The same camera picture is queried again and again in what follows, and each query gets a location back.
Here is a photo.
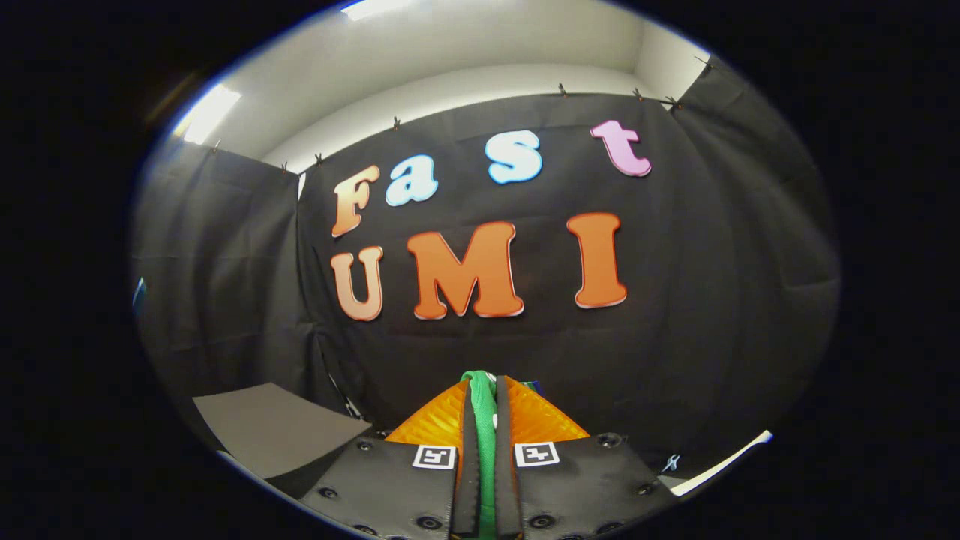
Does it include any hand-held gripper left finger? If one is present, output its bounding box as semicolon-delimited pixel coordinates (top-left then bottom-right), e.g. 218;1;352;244
300;377;482;540

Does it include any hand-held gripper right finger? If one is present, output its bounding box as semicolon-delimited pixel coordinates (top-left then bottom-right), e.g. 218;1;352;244
493;374;677;540

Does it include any green polo shirt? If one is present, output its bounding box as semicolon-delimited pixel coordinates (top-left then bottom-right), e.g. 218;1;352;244
459;369;542;540

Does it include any white board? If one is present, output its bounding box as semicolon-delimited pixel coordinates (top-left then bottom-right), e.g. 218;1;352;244
667;429;774;498

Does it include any black backdrop cloth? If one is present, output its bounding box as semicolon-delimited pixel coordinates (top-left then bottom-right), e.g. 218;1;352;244
131;56;841;482

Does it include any long ceiling light panel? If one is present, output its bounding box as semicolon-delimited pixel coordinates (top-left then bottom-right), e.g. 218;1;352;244
341;0;415;21

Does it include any black cable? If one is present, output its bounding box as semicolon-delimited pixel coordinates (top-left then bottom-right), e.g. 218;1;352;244
328;371;366;421

